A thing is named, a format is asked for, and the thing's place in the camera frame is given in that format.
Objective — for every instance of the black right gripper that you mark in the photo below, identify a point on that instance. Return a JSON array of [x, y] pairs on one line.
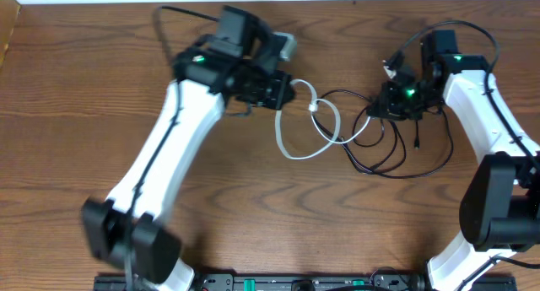
[[388, 104]]

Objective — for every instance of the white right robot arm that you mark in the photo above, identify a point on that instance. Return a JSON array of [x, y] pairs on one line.
[[499, 213]]

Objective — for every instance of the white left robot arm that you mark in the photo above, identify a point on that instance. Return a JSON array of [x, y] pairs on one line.
[[127, 230]]

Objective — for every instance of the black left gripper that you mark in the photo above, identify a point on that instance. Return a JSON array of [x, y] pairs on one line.
[[275, 93]]

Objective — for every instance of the wooden side panel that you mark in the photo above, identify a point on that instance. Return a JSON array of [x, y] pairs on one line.
[[9, 12]]

